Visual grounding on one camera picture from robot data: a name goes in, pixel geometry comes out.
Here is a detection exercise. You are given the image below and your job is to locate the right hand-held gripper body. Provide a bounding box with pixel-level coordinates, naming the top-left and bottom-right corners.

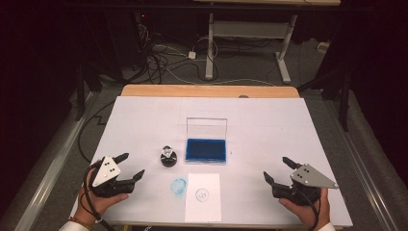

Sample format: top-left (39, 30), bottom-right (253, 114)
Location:
top-left (271, 163), bottom-right (340, 207)

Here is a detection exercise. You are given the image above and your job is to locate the white metal desk frame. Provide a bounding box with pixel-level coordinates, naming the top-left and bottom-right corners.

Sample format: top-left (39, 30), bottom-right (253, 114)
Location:
top-left (193, 0), bottom-right (342, 85)

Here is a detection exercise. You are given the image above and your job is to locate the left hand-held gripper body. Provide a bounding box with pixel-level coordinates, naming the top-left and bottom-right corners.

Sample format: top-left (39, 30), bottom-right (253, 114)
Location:
top-left (85, 156), bottom-right (137, 198)

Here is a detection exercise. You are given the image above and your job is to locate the small white paper sheet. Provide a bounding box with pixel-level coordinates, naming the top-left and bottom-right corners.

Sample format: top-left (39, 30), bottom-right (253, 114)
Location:
top-left (184, 172), bottom-right (223, 223)

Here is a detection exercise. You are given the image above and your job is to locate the metal floor rail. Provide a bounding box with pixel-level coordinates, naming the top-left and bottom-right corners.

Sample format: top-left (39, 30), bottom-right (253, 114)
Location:
top-left (321, 95), bottom-right (400, 231)
top-left (13, 90), bottom-right (99, 231)

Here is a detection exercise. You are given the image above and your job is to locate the blue ink pad clear case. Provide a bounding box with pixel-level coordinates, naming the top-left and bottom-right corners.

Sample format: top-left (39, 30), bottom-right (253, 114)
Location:
top-left (185, 116), bottom-right (229, 166)

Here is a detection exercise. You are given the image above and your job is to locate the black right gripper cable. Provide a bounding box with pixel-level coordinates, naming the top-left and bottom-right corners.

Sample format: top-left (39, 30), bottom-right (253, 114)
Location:
top-left (296, 187), bottom-right (320, 231)

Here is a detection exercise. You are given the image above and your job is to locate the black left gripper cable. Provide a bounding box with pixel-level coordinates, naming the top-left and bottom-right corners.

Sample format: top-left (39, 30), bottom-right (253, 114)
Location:
top-left (83, 162), bottom-right (112, 231)

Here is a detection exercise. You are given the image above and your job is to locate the red bead bracelet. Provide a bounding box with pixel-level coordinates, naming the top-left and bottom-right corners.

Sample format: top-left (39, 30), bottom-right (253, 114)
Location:
top-left (67, 216), bottom-right (99, 226)

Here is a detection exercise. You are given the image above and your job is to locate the long white floor cable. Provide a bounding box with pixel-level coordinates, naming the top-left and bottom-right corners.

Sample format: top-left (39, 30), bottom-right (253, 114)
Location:
top-left (160, 64), bottom-right (277, 88)

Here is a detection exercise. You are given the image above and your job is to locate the round stamp with clear handle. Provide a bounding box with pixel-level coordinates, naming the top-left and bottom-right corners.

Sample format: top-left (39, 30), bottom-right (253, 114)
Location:
top-left (160, 144), bottom-right (178, 163)

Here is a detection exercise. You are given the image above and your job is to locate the person's right hand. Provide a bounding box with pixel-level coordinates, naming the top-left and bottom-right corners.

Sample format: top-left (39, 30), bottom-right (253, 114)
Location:
top-left (278, 187), bottom-right (331, 231)

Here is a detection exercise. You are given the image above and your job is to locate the black round stamp cap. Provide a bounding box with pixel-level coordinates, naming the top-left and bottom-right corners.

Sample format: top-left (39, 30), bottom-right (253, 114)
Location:
top-left (160, 157), bottom-right (178, 168)

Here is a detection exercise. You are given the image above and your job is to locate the large white table cover sheet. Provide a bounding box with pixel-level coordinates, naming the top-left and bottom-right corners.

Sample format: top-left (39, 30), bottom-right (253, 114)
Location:
top-left (68, 95), bottom-right (354, 229)

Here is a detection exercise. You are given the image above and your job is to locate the black floor cable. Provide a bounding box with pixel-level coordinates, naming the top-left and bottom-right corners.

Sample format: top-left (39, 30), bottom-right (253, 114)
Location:
top-left (77, 100), bottom-right (116, 164)

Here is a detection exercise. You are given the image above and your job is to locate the person's left hand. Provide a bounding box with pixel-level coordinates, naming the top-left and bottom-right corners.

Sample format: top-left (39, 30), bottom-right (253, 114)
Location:
top-left (74, 167), bottom-right (130, 226)

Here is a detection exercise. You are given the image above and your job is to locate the tangle of black cables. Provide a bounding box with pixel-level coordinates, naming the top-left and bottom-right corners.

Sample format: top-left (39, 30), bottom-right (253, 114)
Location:
top-left (134, 13), bottom-right (219, 85)

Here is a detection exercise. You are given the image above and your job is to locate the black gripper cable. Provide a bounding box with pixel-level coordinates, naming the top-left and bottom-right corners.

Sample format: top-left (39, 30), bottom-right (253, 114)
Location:
top-left (296, 187), bottom-right (320, 231)
top-left (83, 162), bottom-right (112, 231)

